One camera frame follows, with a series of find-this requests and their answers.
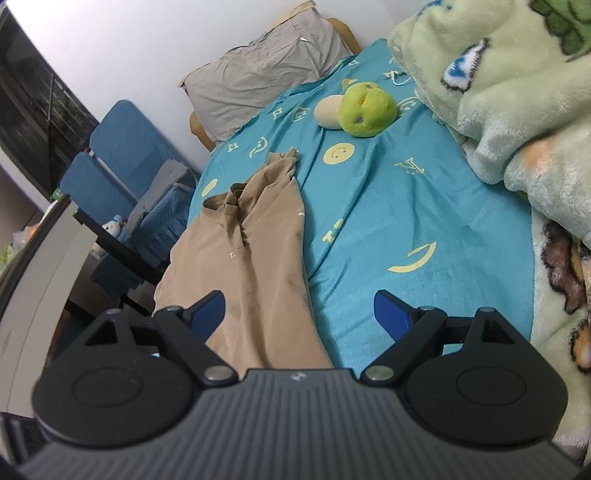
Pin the tan polo shirt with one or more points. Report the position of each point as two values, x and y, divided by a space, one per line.
258 258

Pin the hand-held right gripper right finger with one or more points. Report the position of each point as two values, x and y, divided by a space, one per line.
390 313

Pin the blue printed bed sheet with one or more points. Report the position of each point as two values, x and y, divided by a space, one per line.
397 217

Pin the dark window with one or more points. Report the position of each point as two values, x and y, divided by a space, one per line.
37 106

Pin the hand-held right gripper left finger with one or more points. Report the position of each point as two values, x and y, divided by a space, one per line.
207 310

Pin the white cabinet panel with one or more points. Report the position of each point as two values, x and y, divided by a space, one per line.
41 300

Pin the blue padded chair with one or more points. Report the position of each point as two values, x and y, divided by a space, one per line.
134 184

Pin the small white plush toy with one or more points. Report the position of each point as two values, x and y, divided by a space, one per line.
112 228

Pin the beige oval plush toy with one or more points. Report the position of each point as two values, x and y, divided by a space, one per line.
328 110

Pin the grey pillow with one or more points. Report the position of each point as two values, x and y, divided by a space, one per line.
263 76

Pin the pale green printed fleece blanket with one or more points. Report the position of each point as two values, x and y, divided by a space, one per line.
512 134

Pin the green round plush toy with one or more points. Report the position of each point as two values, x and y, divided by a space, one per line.
367 110

